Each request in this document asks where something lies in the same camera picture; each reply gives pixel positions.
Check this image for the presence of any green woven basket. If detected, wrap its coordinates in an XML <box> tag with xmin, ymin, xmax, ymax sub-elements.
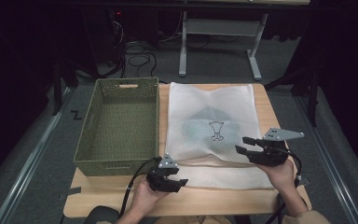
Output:
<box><xmin>73</xmin><ymin>77</ymin><xmax>161</xmax><ymax>177</ymax></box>

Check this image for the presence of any person's left hand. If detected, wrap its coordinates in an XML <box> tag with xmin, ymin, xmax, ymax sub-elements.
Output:
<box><xmin>131</xmin><ymin>181</ymin><xmax>171</xmax><ymax>215</ymax></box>

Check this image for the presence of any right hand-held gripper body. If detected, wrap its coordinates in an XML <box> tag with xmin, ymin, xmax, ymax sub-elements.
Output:
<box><xmin>251</xmin><ymin>127</ymin><xmax>306</xmax><ymax>167</ymax></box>

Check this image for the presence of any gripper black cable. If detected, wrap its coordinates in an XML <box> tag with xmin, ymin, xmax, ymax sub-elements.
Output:
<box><xmin>119</xmin><ymin>156</ymin><xmax>163</xmax><ymax>218</ymax></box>
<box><xmin>265</xmin><ymin>148</ymin><xmax>304</xmax><ymax>224</ymax></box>

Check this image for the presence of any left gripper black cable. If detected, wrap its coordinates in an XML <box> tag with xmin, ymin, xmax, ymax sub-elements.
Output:
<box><xmin>119</xmin><ymin>156</ymin><xmax>163</xmax><ymax>218</ymax></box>

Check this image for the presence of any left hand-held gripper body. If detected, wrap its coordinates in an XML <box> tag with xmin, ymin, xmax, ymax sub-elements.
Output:
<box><xmin>146</xmin><ymin>152</ymin><xmax>181</xmax><ymax>193</ymax></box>

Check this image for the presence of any person's right hand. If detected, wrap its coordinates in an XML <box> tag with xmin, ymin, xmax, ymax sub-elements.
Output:
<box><xmin>257</xmin><ymin>158</ymin><xmax>296</xmax><ymax>194</ymax></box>

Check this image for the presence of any person's lap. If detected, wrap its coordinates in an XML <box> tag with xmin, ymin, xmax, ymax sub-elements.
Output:
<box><xmin>155</xmin><ymin>215</ymin><xmax>232</xmax><ymax>224</ymax></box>

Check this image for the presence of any tangle of floor cables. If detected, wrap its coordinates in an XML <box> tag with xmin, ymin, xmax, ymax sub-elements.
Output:
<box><xmin>105</xmin><ymin>18</ymin><xmax>158</xmax><ymax>80</ymax></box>

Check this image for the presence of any black metal stand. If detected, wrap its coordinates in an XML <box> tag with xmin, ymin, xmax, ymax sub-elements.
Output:
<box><xmin>264</xmin><ymin>66</ymin><xmax>321</xmax><ymax>127</ymax></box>
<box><xmin>50</xmin><ymin>59</ymin><xmax>79</xmax><ymax>117</ymax></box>

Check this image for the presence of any white mesh laundry bag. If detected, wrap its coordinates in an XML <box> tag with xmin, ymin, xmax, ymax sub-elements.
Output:
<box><xmin>164</xmin><ymin>81</ymin><xmax>276</xmax><ymax>190</ymax></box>

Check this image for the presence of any white metal desk frame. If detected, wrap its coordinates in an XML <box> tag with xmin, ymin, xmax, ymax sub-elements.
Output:
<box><xmin>178</xmin><ymin>0</ymin><xmax>311</xmax><ymax>82</ymax></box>

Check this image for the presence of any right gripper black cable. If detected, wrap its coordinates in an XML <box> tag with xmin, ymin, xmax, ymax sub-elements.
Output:
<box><xmin>265</xmin><ymin>148</ymin><xmax>304</xmax><ymax>224</ymax></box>

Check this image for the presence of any metal floor rail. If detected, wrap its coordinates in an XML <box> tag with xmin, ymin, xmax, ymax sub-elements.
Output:
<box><xmin>293</xmin><ymin>96</ymin><xmax>358</xmax><ymax>224</ymax></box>
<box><xmin>0</xmin><ymin>90</ymin><xmax>73</xmax><ymax>224</ymax></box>

